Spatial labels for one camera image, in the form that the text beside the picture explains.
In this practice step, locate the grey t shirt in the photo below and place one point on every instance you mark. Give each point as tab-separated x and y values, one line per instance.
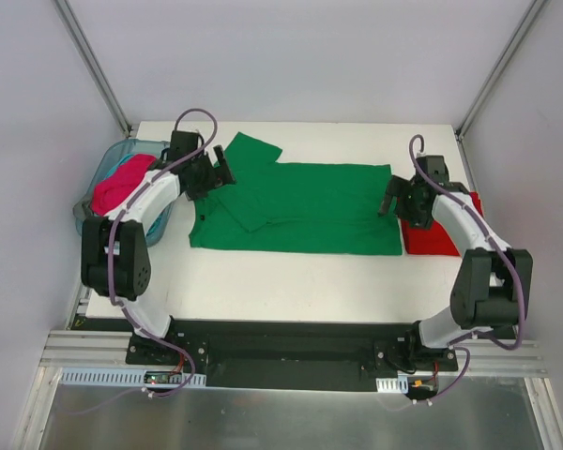
82	209

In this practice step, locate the right corner aluminium post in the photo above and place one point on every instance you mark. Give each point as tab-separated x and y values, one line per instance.
515	42

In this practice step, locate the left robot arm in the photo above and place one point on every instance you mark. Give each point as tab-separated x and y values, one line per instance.
115	259

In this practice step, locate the right white cable duct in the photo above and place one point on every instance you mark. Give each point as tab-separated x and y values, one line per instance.
398	385

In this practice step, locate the aluminium frame rail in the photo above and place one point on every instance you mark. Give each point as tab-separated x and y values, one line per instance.
102	349

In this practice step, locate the corner aluminium post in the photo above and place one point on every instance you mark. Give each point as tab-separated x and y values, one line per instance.
515	42
84	48

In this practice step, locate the white cable duct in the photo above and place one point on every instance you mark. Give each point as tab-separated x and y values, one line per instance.
398	385
121	377

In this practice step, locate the blue plastic bin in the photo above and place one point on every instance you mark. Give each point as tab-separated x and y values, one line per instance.
112	157

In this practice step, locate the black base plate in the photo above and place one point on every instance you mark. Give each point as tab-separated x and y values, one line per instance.
345	357

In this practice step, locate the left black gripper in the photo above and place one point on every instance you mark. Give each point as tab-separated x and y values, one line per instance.
214	174

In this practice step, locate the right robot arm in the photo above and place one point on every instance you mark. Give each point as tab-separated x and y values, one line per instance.
491	288

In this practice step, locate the folded red t shirt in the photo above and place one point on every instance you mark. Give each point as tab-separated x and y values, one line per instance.
431	239

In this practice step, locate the left white cable duct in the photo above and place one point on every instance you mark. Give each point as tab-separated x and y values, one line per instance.
121	377

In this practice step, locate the green t shirt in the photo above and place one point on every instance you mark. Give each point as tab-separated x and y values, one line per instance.
295	207

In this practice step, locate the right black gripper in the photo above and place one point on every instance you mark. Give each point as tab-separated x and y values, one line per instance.
395	198

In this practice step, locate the pink t shirt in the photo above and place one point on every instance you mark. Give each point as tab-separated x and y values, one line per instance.
103	197

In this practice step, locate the left corner aluminium post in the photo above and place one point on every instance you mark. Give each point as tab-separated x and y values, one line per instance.
84	48

